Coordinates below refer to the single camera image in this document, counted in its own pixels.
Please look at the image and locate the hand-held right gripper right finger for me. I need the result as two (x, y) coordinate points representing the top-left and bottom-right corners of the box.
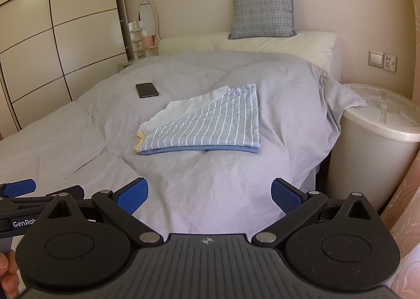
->
(252, 178), (386, 247)

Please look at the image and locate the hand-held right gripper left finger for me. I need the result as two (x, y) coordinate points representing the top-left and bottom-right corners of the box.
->
(33, 177), (164, 247)

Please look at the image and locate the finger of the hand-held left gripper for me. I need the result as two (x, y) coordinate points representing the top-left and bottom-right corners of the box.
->
(46, 185), (86, 200)
(0, 179), (36, 199)

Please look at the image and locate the grey white-striped t-shirt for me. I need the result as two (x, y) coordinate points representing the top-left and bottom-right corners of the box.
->
(135, 84), (261, 154)

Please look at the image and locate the person's left hand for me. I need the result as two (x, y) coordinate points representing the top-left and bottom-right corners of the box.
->
(0, 251), (21, 299)

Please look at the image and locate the bed with pale cover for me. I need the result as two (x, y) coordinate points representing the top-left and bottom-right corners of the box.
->
(0, 50), (368, 237)

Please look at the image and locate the blue folded garment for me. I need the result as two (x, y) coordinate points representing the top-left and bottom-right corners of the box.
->
(138, 145), (260, 156)

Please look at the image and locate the white lidded bin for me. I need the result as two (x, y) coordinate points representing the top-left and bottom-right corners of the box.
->
(326, 84), (420, 217)

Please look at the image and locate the dark smartphone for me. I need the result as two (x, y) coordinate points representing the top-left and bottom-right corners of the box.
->
(135, 82), (160, 99)

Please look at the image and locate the cream panelled wardrobe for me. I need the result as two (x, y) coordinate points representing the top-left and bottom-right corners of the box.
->
(0, 0), (132, 138)

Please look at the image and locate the beige power socket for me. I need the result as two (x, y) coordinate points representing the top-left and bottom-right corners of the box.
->
(383, 54), (397, 73)

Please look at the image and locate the oval white-framed mirror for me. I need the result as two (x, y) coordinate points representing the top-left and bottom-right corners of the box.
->
(138, 0), (162, 48)

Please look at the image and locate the grey plaid cushion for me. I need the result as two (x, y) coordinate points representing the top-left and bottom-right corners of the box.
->
(229, 0), (297, 40)

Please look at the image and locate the beige wall switch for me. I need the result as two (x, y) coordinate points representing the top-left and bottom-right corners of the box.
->
(368, 50), (384, 68)

